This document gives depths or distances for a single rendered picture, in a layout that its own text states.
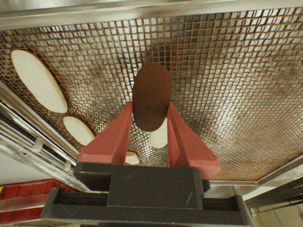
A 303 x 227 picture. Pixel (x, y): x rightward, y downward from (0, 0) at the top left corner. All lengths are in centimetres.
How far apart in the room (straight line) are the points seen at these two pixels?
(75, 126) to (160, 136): 14
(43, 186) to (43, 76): 65
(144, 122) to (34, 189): 71
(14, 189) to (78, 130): 63
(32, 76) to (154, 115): 14
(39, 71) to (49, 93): 3
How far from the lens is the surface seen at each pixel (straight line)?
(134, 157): 35
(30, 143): 48
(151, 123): 17
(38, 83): 22
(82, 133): 29
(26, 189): 85
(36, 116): 30
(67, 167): 56
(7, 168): 74
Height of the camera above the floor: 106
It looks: 39 degrees down
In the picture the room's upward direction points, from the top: 170 degrees clockwise
